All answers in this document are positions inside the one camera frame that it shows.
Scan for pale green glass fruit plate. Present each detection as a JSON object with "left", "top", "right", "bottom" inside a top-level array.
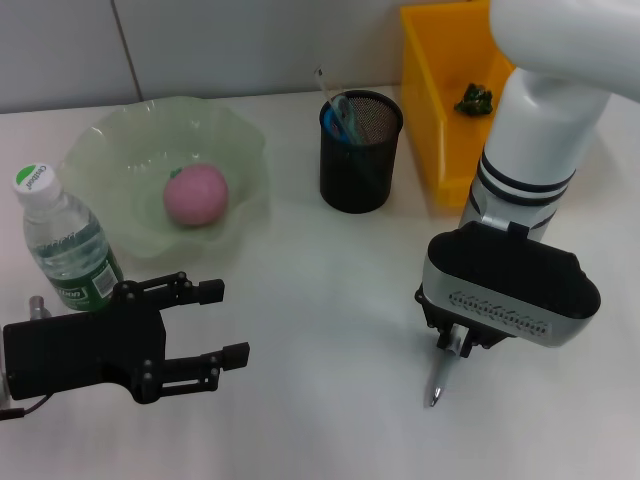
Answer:
[{"left": 59, "top": 97, "right": 274, "bottom": 261}]

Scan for green plastic wrapper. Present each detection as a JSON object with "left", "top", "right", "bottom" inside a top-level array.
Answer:
[{"left": 453, "top": 82, "right": 499, "bottom": 117}]

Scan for blue scissors with cover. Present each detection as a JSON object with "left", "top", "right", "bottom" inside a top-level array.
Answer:
[{"left": 323, "top": 94, "right": 386, "bottom": 194}]

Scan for yellow plastic bin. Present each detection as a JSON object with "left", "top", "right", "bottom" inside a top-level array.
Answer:
[{"left": 398, "top": 0, "right": 516, "bottom": 207}]

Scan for transparent plastic ruler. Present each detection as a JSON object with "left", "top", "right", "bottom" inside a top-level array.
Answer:
[{"left": 313, "top": 64, "right": 374, "bottom": 149}]

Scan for pink toy peach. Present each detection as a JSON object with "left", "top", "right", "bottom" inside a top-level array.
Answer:
[{"left": 163, "top": 162, "right": 231, "bottom": 229}]

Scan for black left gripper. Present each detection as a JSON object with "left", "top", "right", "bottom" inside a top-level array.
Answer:
[{"left": 2, "top": 271, "right": 252, "bottom": 405}]

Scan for silver white ballpoint pen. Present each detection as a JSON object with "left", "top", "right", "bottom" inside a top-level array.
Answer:
[{"left": 425, "top": 324, "right": 464, "bottom": 409}]

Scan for clear water bottle green label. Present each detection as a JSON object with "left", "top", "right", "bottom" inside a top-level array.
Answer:
[{"left": 11, "top": 161, "right": 126, "bottom": 314}]

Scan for left gripper cable with plug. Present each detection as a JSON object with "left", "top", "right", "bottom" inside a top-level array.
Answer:
[{"left": 0, "top": 294, "right": 54, "bottom": 422}]

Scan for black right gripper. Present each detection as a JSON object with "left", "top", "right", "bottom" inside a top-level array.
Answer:
[{"left": 413, "top": 282, "right": 507, "bottom": 360}]

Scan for black mesh pen cup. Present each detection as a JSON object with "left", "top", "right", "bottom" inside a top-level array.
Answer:
[{"left": 318, "top": 89, "right": 404, "bottom": 215}]

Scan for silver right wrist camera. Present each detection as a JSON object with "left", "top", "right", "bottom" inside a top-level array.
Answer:
[{"left": 421, "top": 221, "right": 602, "bottom": 350}]

